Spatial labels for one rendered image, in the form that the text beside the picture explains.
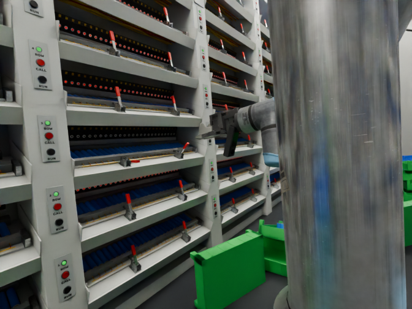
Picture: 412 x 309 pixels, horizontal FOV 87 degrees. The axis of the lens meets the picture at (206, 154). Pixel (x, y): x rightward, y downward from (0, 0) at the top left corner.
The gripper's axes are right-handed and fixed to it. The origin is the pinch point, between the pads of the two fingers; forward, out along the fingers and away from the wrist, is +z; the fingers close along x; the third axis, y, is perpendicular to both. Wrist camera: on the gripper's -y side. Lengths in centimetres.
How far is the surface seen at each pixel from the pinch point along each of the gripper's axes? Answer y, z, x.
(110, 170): -6.6, 13.2, 33.3
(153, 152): -2.1, 17.2, 11.6
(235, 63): 48, 6, -55
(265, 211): -56, 20, -86
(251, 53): 64, 7, -86
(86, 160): -2.2, 16.5, 38.5
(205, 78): 31.9, 7.5, -21.1
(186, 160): -7.5, 12.9, -2.7
